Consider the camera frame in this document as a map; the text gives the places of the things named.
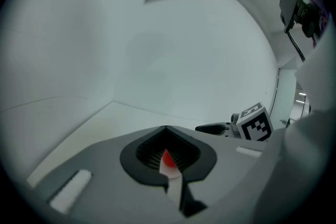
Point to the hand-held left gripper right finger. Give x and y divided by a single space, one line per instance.
231 178

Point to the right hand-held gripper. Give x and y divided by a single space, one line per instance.
256 126

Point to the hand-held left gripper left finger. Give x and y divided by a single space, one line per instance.
105 178

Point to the red apple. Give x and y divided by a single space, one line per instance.
168 160

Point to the white plate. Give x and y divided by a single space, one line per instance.
170 171

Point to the frosted glass partition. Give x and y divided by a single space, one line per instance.
288 97

